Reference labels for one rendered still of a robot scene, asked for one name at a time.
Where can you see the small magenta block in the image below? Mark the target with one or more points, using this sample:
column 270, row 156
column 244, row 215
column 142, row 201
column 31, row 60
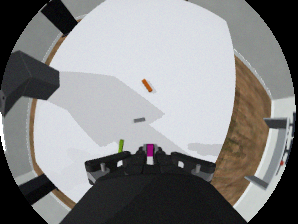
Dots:
column 150, row 150

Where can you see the lime green rod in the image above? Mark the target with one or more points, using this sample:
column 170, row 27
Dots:
column 121, row 145

